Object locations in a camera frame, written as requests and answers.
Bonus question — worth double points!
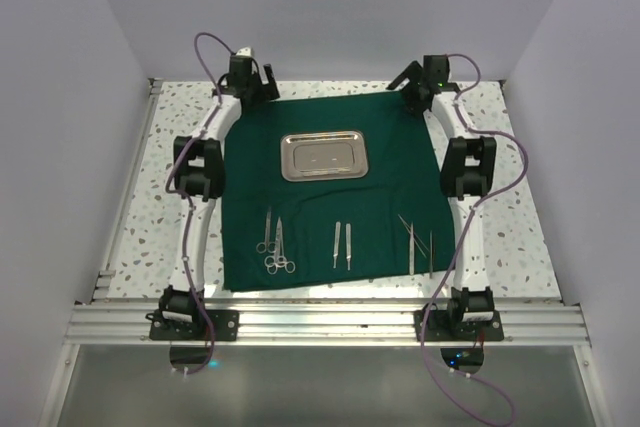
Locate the broad steel tweezers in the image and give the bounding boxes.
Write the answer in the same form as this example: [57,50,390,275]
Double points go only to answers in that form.
[408,223,415,276]

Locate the steel ring-handled scissors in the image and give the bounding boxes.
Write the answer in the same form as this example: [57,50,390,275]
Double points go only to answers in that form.
[264,242,287,269]
[256,207,275,254]

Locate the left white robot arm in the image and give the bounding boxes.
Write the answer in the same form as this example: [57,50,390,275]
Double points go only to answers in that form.
[154,47,280,340]

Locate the aluminium rail frame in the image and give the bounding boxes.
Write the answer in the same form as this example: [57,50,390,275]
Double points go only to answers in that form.
[41,80,611,426]

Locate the thin steel tweezers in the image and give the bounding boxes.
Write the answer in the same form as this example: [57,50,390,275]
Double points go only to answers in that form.
[398,215,430,259]

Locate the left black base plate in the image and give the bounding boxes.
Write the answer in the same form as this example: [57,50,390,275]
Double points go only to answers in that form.
[145,309,239,342]

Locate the steel forceps with ring handles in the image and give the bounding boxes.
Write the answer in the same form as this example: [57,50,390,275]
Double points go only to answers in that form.
[264,219,296,275]

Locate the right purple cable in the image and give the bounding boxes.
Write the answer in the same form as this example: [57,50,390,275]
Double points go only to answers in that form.
[418,52,531,427]

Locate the steel scalpel handle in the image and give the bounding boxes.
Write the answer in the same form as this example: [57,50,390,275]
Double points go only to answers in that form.
[345,223,352,271]
[332,221,341,269]

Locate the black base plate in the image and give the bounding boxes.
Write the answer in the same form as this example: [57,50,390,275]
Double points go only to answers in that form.
[413,309,505,342]
[145,309,239,342]

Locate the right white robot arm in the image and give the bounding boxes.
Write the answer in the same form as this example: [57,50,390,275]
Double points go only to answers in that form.
[387,55,497,340]

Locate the green surgical cloth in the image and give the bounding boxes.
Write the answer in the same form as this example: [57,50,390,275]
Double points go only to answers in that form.
[221,92,456,292]

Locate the stainless steel instrument tray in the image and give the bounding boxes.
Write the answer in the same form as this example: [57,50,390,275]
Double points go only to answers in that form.
[280,130,369,183]

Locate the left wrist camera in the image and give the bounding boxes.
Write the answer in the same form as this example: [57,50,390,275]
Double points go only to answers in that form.
[236,46,254,58]

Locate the purple cable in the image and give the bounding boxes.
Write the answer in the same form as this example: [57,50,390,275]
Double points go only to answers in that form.
[163,32,239,376]
[418,52,531,427]

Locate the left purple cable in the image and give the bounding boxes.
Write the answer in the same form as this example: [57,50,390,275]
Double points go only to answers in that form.
[163,32,239,376]

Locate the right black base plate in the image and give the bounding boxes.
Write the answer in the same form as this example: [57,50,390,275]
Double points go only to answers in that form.
[413,309,505,342]

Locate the dark steel tweezers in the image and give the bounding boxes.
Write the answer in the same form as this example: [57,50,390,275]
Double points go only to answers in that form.
[428,231,435,279]

